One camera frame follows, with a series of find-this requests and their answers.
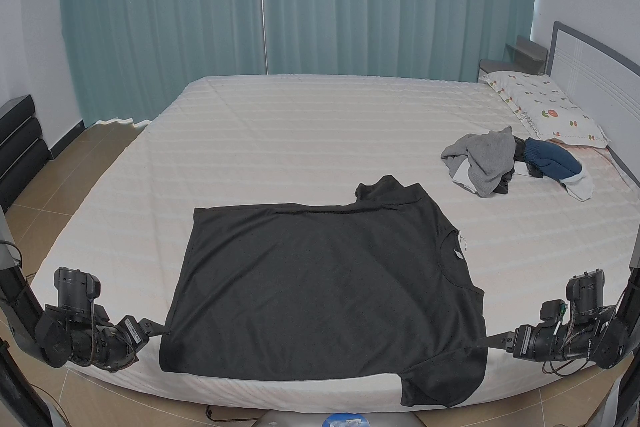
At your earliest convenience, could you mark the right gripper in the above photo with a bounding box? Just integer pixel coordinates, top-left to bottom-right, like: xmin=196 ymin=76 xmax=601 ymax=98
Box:
xmin=510 ymin=322 xmax=568 ymax=361

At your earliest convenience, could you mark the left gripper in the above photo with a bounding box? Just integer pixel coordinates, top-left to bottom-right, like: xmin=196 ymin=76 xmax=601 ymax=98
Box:
xmin=97 ymin=314 xmax=151 ymax=369

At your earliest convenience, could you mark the black T-shirt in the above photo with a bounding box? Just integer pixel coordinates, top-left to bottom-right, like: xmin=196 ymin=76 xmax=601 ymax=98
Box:
xmin=159 ymin=175 xmax=488 ymax=408

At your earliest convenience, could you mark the pile of clothes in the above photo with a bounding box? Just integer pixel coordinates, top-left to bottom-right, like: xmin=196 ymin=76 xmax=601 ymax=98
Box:
xmin=440 ymin=126 xmax=596 ymax=201

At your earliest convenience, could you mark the bed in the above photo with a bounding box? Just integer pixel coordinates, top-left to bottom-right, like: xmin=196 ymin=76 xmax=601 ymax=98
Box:
xmin=27 ymin=21 xmax=640 ymax=416

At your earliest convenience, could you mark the black chest of drawers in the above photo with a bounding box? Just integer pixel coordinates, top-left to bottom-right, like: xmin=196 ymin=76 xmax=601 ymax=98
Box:
xmin=0 ymin=95 xmax=55 ymax=210

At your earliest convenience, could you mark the white printed pillow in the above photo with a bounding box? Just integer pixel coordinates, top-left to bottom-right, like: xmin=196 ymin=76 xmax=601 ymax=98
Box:
xmin=482 ymin=71 xmax=613 ymax=148

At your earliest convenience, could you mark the grey bedside table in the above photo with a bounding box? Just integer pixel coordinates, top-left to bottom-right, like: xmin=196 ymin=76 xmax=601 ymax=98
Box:
xmin=479 ymin=35 xmax=548 ymax=75

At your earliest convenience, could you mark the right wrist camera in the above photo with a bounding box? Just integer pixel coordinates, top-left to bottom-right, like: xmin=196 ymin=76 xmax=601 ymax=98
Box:
xmin=539 ymin=299 xmax=567 ymax=323

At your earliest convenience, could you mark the black cable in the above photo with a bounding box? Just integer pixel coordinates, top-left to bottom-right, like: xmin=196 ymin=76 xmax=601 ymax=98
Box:
xmin=204 ymin=406 xmax=266 ymax=426
xmin=542 ymin=357 xmax=593 ymax=377

